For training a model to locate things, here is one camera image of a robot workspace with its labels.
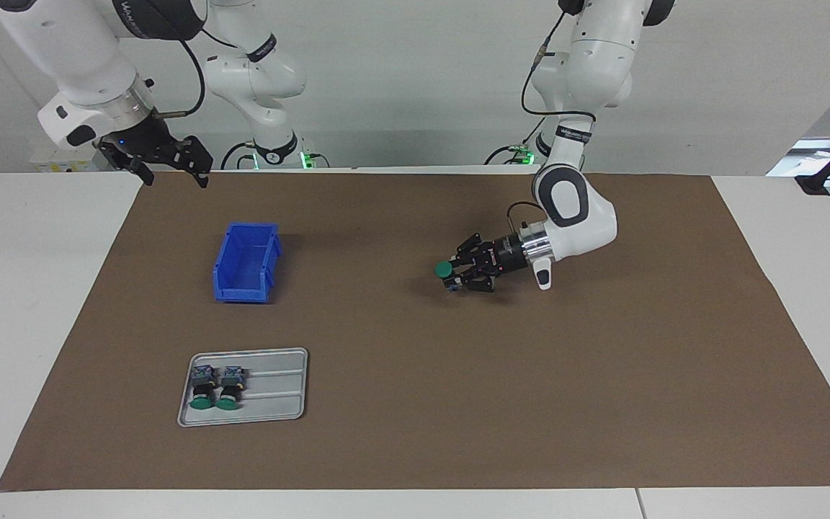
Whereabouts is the brown paper table mat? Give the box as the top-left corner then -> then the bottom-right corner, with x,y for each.
0,171 -> 830,492

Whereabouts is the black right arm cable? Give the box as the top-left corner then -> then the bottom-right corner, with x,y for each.
153,40 -> 207,118

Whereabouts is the white background box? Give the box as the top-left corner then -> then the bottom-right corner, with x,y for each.
30,148 -> 110,173

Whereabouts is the grey metal tray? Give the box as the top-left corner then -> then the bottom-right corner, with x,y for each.
177,348 -> 309,428

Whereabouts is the black base cable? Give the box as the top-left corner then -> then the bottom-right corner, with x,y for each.
220,141 -> 257,171
485,119 -> 547,165

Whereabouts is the green push button switch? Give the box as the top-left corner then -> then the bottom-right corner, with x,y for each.
434,259 -> 463,293
189,365 -> 216,410
215,366 -> 246,411

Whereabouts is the black left base cable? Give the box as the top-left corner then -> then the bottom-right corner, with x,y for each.
485,119 -> 547,165

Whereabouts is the black right base cable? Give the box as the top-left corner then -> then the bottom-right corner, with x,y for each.
220,141 -> 257,171

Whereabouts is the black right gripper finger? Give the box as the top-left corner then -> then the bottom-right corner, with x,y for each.
98,141 -> 155,187
170,136 -> 214,190

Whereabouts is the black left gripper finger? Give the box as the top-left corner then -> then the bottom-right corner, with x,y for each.
451,270 -> 497,293
451,232 -> 495,264

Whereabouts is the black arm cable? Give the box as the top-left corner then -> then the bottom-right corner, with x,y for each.
153,40 -> 207,118
506,11 -> 597,233

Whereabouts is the blue plastic storage bin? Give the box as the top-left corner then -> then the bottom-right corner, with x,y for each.
213,222 -> 282,304

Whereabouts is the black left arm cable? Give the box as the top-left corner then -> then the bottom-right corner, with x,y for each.
506,11 -> 597,233

